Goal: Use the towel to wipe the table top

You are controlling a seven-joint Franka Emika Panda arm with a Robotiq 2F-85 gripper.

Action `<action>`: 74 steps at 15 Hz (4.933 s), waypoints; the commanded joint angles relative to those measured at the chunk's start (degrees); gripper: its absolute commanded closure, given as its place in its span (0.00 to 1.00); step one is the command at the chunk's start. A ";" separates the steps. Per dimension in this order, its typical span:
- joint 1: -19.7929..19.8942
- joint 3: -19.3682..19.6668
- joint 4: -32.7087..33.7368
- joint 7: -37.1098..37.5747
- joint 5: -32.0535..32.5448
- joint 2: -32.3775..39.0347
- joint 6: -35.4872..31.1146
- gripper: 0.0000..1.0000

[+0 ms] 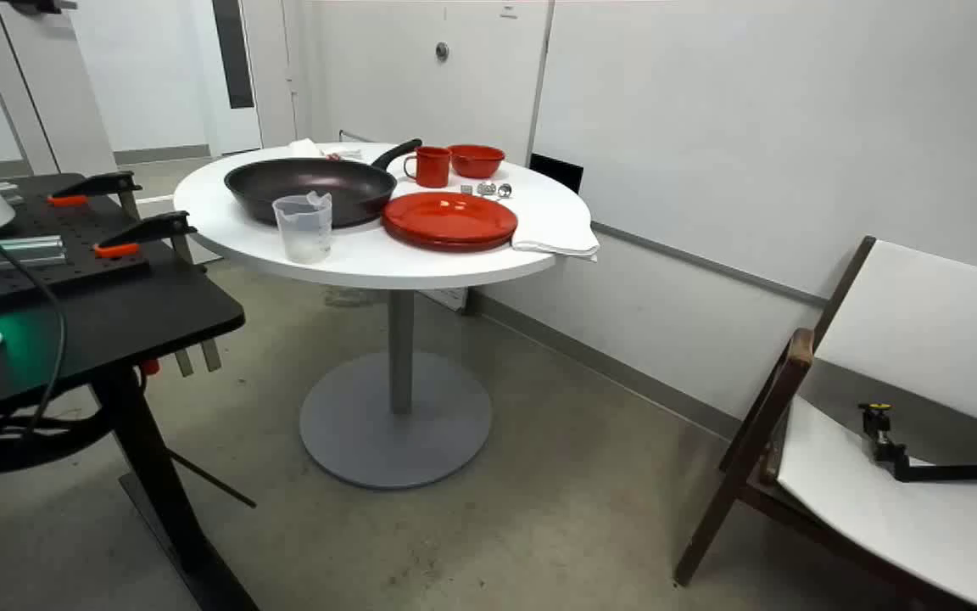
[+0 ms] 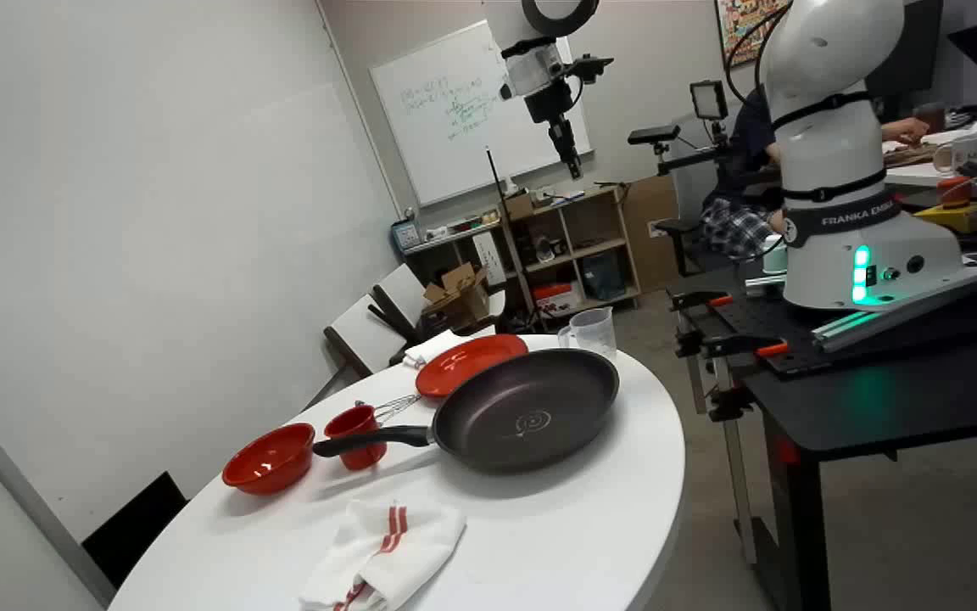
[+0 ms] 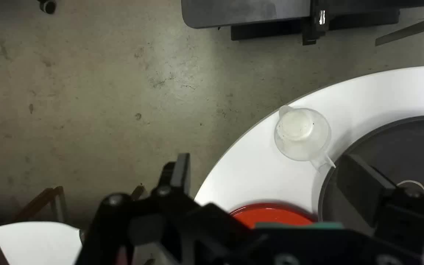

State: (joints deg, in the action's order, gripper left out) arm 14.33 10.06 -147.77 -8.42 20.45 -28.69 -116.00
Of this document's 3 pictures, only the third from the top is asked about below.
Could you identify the black frying pan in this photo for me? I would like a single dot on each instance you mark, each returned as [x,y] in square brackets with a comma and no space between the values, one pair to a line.
[398,148]

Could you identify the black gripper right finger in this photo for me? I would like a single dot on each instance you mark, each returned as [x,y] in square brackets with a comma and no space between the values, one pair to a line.
[364,189]

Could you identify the wooden chair with white panels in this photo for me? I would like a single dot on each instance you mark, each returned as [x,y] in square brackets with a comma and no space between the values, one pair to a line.
[36,243]

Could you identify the clear plastic measuring cup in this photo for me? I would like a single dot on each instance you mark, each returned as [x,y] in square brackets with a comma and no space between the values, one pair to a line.
[301,133]

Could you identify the round white pedestal table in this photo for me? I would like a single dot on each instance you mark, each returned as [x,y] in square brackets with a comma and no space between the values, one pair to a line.
[250,171]

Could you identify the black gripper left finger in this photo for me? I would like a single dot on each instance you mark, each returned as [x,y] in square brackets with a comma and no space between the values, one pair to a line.
[180,174]

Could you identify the red plate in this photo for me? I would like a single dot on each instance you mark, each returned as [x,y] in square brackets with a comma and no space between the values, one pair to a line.
[271,215]

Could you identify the black workbench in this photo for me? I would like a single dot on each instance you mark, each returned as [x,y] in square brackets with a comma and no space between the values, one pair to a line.
[246,12]

